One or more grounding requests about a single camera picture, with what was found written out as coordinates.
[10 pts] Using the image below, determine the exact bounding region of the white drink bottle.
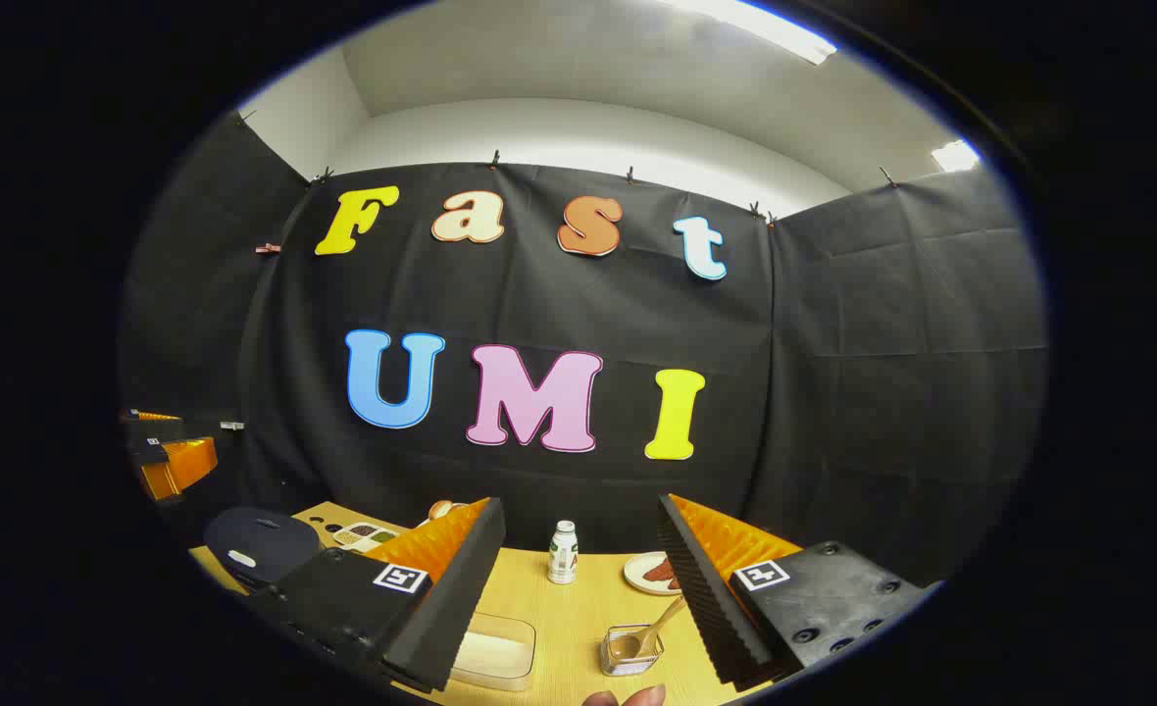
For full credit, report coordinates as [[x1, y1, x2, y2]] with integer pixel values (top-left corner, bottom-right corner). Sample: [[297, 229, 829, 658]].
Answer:
[[547, 521, 579, 585]]

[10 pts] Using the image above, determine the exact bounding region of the long ceiling light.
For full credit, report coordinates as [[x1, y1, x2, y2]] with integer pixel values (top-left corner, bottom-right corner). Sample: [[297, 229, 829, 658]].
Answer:
[[657, 0, 838, 67]]

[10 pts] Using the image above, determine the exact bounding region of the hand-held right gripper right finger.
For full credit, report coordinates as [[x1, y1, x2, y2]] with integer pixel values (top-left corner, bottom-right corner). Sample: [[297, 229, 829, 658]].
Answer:
[[657, 493, 942, 689]]

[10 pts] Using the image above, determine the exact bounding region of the clear box of rice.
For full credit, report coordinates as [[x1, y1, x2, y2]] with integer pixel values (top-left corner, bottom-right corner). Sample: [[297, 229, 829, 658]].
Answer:
[[449, 612, 538, 692]]

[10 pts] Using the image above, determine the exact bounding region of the small ceiling light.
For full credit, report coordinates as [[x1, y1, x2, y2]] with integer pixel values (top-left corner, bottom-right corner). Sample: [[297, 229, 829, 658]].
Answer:
[[931, 139, 981, 175]]

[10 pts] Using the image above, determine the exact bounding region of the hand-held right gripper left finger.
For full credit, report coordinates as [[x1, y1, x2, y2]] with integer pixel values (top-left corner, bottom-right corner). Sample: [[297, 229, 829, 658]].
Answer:
[[245, 496, 507, 695]]

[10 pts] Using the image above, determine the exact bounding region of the black backdrop cloth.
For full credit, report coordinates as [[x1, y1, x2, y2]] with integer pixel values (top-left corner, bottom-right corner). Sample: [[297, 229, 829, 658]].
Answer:
[[118, 110, 1048, 589]]

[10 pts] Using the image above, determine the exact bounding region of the divided condiment tray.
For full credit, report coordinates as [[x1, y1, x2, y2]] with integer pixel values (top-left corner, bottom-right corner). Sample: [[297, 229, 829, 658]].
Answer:
[[332, 523, 401, 553]]

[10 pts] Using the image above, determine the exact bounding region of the metal wire chopstick holder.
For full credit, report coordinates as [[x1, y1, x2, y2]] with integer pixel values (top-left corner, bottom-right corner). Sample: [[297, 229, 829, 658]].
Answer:
[[600, 624, 666, 679]]

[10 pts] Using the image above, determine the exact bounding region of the wooden spoon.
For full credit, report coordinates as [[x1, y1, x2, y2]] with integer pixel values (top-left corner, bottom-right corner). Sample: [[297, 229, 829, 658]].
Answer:
[[610, 595, 687, 661]]

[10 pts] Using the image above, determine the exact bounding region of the white plate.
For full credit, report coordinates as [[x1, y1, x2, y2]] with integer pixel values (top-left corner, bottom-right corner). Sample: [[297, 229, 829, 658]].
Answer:
[[623, 552, 683, 597]]

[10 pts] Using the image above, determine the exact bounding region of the dark rice cooker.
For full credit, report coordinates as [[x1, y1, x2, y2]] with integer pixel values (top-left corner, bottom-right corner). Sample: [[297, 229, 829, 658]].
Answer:
[[203, 506, 324, 590]]

